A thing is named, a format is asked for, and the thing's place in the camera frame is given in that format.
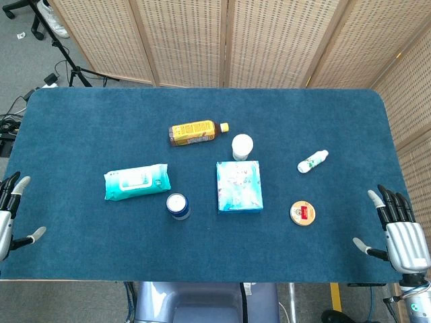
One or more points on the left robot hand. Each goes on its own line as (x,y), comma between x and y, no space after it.
(4,222)

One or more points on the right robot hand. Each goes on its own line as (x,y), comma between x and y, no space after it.
(402,239)

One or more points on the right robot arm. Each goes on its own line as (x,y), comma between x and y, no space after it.
(415,296)

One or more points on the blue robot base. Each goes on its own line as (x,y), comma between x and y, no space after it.
(207,303)

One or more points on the blue can with white lid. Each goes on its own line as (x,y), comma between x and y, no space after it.
(177,206)

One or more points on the white plastic cylinder container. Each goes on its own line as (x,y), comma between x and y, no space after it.
(242,146)

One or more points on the yellow table leg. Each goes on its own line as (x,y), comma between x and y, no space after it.
(335,296)

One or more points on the round orange tin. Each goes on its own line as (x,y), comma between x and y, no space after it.
(302,213)

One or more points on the small white spray bottle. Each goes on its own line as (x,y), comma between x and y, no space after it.
(312,161)

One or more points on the teal wet wipes pack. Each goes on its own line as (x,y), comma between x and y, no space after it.
(136,181)

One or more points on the light blue tissue box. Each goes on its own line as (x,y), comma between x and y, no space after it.
(239,186)

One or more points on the black tripod stand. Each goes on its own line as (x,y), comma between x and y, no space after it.
(64,54)

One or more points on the blue table mat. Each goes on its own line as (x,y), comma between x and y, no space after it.
(202,188)

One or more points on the black office chair base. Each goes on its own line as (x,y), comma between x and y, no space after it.
(23,17)

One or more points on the yellow label tea bottle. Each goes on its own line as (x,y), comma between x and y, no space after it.
(193,132)

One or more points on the white sneaker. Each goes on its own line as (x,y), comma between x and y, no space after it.
(54,18)

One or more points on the woven folding screen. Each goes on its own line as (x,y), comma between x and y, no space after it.
(256,40)

